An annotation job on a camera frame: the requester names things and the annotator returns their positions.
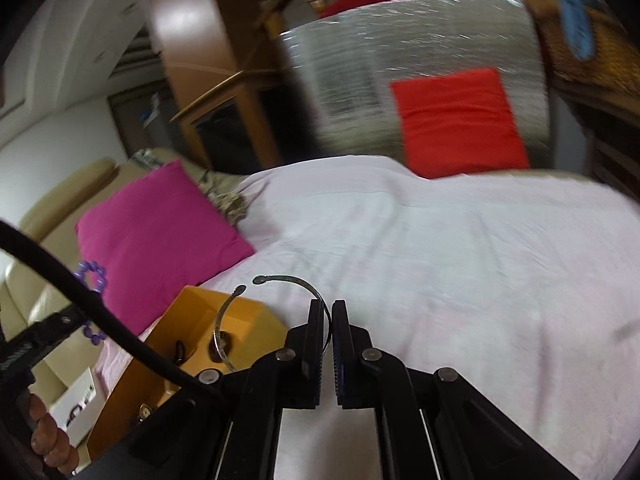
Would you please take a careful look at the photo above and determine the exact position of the pink cushion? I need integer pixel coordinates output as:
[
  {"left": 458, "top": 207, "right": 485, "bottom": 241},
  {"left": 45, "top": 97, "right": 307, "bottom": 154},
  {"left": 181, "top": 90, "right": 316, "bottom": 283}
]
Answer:
[{"left": 75, "top": 160, "right": 257, "bottom": 335}]

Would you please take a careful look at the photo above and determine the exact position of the wooden pillar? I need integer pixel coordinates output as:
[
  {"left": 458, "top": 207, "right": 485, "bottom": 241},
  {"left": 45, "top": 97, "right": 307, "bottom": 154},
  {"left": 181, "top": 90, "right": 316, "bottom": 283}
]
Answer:
[{"left": 145, "top": 0, "right": 286, "bottom": 171}]

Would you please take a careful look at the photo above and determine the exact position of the patterned throw cloth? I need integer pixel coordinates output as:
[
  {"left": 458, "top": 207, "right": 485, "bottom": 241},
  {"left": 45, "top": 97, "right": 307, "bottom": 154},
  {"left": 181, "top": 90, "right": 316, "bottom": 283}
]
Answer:
[{"left": 200, "top": 170, "right": 251, "bottom": 226}]

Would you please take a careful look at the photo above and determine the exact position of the orange cardboard box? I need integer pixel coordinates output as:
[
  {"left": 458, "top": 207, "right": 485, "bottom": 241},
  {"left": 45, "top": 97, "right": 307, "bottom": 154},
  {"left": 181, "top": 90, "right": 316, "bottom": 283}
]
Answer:
[{"left": 87, "top": 285, "right": 291, "bottom": 461}]

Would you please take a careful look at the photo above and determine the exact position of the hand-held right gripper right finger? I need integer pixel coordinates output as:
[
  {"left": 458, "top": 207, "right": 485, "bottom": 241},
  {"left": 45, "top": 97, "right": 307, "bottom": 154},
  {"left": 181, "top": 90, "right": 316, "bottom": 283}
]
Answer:
[{"left": 331, "top": 299, "right": 581, "bottom": 480}]

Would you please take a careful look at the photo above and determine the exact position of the silver foil insulation panel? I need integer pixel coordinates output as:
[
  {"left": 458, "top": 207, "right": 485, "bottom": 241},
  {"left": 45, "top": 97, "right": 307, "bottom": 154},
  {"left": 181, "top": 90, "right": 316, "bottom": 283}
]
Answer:
[{"left": 280, "top": 0, "right": 551, "bottom": 171}]

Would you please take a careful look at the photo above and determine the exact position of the purple bead bracelet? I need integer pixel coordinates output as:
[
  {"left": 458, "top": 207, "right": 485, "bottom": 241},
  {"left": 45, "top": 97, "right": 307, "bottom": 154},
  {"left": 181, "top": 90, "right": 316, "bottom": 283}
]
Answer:
[{"left": 74, "top": 260, "right": 108, "bottom": 342}]

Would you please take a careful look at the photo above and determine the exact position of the black cable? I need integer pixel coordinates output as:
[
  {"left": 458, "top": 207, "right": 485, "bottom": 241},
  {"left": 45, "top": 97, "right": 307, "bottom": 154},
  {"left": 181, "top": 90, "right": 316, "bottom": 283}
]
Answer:
[{"left": 0, "top": 221, "right": 226, "bottom": 401}]

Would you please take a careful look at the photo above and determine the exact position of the beige leather sofa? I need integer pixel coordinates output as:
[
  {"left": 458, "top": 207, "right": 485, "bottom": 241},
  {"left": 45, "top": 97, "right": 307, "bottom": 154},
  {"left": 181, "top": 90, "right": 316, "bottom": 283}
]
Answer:
[{"left": 0, "top": 147, "right": 246, "bottom": 426}]

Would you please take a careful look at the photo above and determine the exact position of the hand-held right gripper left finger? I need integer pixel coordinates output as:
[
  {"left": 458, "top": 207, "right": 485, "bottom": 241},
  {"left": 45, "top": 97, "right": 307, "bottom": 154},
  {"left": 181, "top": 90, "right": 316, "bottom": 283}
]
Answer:
[{"left": 125, "top": 299, "right": 326, "bottom": 480}]

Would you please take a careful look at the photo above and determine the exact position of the blue cloth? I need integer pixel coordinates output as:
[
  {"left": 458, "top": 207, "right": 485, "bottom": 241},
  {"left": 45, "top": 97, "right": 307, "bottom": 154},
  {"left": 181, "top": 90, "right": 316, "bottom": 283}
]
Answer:
[{"left": 552, "top": 0, "right": 596, "bottom": 61}]

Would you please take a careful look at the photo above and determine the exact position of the white blanket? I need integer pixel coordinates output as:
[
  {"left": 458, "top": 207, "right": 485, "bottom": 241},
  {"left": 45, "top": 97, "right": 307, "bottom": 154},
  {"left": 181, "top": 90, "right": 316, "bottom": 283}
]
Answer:
[{"left": 95, "top": 155, "right": 640, "bottom": 480}]

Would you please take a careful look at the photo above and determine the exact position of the silver bangle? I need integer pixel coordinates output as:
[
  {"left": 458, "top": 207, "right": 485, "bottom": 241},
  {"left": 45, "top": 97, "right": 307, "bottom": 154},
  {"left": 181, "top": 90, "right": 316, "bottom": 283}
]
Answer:
[{"left": 212, "top": 275, "right": 333, "bottom": 373}]

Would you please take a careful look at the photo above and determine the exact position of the white printed box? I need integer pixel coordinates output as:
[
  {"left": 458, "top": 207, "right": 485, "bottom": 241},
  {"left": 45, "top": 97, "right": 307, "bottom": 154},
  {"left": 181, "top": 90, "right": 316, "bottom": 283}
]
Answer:
[{"left": 49, "top": 366, "right": 110, "bottom": 448}]

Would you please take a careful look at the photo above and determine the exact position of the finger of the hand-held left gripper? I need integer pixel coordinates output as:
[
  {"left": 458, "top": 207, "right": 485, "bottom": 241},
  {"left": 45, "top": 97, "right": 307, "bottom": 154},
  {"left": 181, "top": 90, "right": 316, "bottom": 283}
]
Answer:
[{"left": 0, "top": 307, "right": 88, "bottom": 376}]

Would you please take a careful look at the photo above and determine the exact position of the person's left hand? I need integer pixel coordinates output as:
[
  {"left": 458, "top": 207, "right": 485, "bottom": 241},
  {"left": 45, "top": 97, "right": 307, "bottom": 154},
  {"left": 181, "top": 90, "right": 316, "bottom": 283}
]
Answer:
[{"left": 29, "top": 392, "right": 81, "bottom": 476}]

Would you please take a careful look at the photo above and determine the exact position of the red cushion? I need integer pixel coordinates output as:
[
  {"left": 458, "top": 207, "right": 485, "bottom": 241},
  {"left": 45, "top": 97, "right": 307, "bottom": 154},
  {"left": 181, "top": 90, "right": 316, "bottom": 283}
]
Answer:
[{"left": 389, "top": 67, "right": 531, "bottom": 180}]

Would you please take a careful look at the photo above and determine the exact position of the wooden side table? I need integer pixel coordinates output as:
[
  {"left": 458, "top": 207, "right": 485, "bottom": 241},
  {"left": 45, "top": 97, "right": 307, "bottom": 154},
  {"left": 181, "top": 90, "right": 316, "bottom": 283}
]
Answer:
[{"left": 550, "top": 75, "right": 640, "bottom": 191}]

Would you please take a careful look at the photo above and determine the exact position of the wicker basket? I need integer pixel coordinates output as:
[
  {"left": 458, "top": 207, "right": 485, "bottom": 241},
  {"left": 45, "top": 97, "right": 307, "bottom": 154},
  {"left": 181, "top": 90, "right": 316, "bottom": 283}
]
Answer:
[{"left": 530, "top": 0, "right": 640, "bottom": 106}]

